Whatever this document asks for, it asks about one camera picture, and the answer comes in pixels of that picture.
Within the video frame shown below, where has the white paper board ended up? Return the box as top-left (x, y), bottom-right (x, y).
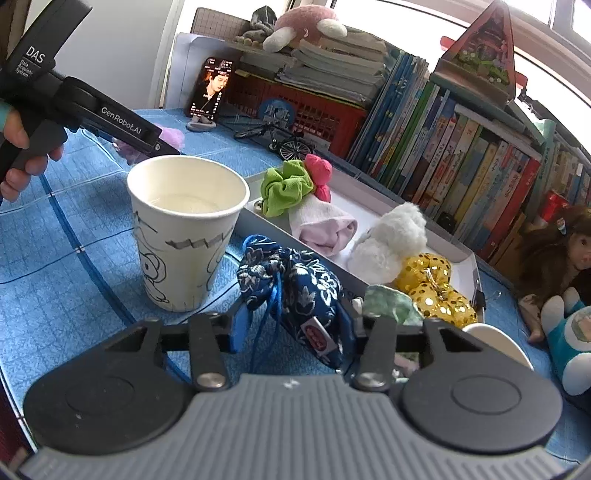
top-left (164, 32), bottom-right (208, 109)

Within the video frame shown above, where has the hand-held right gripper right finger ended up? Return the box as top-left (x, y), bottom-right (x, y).
top-left (342, 300), bottom-right (469, 392)

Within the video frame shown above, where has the red tin can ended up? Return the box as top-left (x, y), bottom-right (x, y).
top-left (538, 189), bottom-right (573, 227)

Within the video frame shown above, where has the white fluffy plush toy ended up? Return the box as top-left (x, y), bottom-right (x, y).
top-left (347, 202), bottom-right (428, 284)

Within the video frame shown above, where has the grey plush toy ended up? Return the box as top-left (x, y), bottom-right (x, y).
top-left (233, 6), bottom-right (278, 47)

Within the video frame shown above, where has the green patterned cloth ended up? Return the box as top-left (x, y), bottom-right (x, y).
top-left (362, 285), bottom-right (423, 328)

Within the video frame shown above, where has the red plastic crate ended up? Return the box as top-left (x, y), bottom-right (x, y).
top-left (226, 74), bottom-right (368, 160)

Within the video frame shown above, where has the blue checkered tablecloth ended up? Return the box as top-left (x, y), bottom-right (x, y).
top-left (0, 108), bottom-right (591, 462)

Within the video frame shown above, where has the stack of lying books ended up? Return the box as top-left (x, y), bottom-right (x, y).
top-left (240, 28), bottom-right (389, 104)

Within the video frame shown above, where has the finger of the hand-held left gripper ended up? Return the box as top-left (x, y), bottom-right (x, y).
top-left (83, 124), bottom-right (182, 156)

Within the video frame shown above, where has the brown cardboard box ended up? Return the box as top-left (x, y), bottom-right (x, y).
top-left (480, 212), bottom-right (527, 278)

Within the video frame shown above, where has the black binder clip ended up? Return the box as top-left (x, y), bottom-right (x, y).
top-left (471, 272), bottom-right (504, 315)

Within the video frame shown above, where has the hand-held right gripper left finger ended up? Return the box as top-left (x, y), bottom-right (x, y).
top-left (99, 311), bottom-right (247, 392)

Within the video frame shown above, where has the grid cutting mat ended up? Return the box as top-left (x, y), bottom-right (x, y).
top-left (191, 7), bottom-right (259, 42)

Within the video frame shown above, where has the black model bicycle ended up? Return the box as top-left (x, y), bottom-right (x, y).
top-left (234, 121), bottom-right (315, 162)

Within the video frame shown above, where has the navy floral drawstring pouch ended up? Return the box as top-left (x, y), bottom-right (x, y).
top-left (237, 234), bottom-right (356, 370)

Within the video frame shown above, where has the row of upright books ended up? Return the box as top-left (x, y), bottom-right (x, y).
top-left (346, 51), bottom-right (591, 264)

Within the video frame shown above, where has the blue cat plush toy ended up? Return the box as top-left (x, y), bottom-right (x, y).
top-left (540, 286), bottom-right (591, 397)

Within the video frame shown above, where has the smartphone with lit screen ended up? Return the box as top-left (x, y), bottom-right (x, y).
top-left (187, 56), bottom-right (235, 118)

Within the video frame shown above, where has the house shaped printed box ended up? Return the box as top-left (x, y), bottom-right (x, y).
top-left (431, 0), bottom-right (515, 109)

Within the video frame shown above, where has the green scrunchie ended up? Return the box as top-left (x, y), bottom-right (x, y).
top-left (261, 161), bottom-right (315, 217)

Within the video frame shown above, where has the pink scrunchie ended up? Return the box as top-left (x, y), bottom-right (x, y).
top-left (305, 154), bottom-right (333, 202)

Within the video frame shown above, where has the paper cup with rabbit drawing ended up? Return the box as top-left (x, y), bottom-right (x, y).
top-left (127, 155), bottom-right (250, 312)

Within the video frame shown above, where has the white shallow cardboard box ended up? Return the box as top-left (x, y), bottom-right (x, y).
top-left (242, 168), bottom-right (485, 324)

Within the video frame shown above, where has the gold sequin double heart keychain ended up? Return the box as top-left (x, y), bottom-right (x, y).
top-left (397, 254), bottom-right (478, 329)

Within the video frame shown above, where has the dark red clothing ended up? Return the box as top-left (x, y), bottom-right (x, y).
top-left (0, 383), bottom-right (31, 462)

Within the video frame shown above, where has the person's left hand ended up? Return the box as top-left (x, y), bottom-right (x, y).
top-left (0, 104), bottom-right (65, 202)

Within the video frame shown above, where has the purple plush toy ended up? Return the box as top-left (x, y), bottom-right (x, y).
top-left (113, 127), bottom-right (185, 164)

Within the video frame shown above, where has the lavender knit sock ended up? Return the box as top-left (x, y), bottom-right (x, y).
top-left (290, 196), bottom-right (358, 258)

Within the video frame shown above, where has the brown haired monkey doll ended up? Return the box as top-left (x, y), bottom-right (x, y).
top-left (517, 205), bottom-right (591, 344)

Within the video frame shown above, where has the pink and white plush toy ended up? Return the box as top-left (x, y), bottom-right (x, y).
top-left (263, 6), bottom-right (348, 52)

